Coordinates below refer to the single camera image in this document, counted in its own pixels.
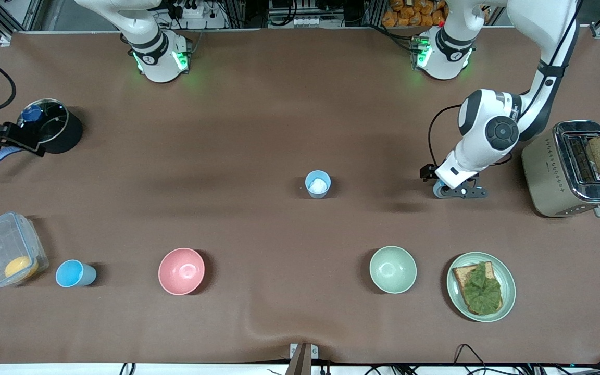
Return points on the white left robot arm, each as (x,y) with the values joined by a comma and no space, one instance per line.
(487,135)

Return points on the pale green bowl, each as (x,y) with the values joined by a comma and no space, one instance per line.
(392,270)

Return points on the green lettuce leaf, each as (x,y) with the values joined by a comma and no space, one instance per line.
(483,291)

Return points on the blue cup holding paper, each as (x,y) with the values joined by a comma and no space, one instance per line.
(326,191)

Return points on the bag of orange snacks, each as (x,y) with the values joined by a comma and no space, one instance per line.
(409,13)

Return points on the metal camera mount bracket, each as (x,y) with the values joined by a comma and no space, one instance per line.
(300,359)

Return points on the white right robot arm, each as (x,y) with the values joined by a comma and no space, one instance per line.
(157,52)

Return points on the crumpled white paper tissue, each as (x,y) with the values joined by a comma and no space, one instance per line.
(318,185)

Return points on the pale green plate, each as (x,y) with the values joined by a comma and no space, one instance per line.
(508,286)

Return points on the toast slice under lettuce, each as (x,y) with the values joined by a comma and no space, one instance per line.
(460,275)

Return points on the small white power strip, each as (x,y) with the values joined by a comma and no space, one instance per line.
(308,22)

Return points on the white power strip with plugs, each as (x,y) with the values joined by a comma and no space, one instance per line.
(188,9)

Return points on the brown table cover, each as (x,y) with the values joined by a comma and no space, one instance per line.
(279,130)

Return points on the pink bowl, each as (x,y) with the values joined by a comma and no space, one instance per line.
(181,272)

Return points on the beige chrome toaster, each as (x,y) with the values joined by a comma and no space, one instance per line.
(550,182)

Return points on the empty blue cup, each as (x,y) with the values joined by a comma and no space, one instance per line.
(73,273)

